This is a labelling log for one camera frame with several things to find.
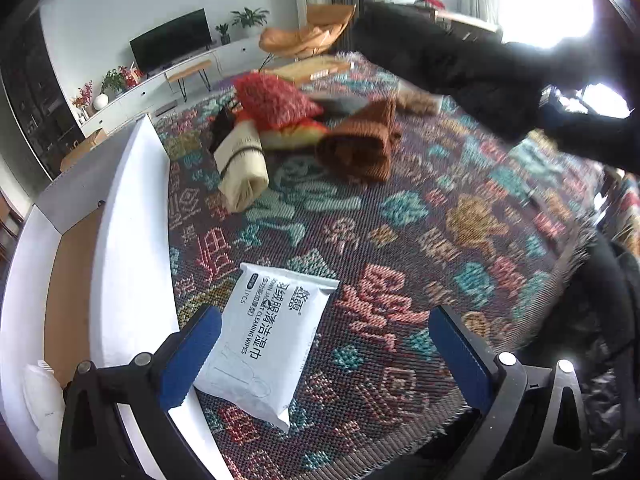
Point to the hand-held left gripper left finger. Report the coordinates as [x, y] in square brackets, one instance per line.
[187, 355]

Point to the beige cloth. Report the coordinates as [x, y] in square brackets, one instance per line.
[242, 170]

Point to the wooden crib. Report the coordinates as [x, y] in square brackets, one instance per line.
[470, 22]

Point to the cardboard box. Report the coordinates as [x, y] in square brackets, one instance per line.
[87, 147]

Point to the white towel bundle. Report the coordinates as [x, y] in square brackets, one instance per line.
[45, 405]

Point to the person's right forearm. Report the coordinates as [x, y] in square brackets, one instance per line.
[475, 70]

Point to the small green potted plant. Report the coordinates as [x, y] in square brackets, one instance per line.
[223, 32]

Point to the bushy green potted plant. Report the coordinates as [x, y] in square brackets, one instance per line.
[113, 81]

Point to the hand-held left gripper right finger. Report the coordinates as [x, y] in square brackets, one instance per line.
[460, 355]

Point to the white storage box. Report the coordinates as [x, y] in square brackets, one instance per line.
[130, 200]

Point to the wooden bench with black legs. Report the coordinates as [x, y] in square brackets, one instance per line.
[189, 69]

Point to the patterned woven blanket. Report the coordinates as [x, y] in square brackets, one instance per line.
[425, 240]

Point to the white television cabinet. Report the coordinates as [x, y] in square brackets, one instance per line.
[235, 55]

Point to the black television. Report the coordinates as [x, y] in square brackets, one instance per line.
[170, 42]

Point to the person's black jacket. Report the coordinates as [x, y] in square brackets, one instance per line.
[615, 310]

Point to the orange fish plush pillow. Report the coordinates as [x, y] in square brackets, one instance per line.
[295, 135]

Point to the red leopard mesh bag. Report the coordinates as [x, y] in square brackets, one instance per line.
[275, 100]

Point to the red gift box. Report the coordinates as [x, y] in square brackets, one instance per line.
[131, 77]

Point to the red flower arrangement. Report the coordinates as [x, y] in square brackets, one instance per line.
[82, 97]

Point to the red cloth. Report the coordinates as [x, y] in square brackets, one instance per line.
[432, 1]

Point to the round white vase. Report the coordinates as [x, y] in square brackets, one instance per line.
[101, 101]

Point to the brown knitted cloth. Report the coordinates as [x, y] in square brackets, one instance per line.
[360, 145]

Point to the white wet wipes packet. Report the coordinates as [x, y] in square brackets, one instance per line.
[265, 340]

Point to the large green potted plant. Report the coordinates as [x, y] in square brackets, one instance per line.
[250, 17]

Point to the clear jar with black lid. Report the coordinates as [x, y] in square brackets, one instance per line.
[417, 102]

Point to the black glass display cabinet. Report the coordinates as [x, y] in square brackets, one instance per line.
[40, 95]

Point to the flat wooden game box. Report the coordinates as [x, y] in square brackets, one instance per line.
[310, 70]

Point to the orange rocking chair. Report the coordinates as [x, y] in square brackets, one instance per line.
[300, 37]

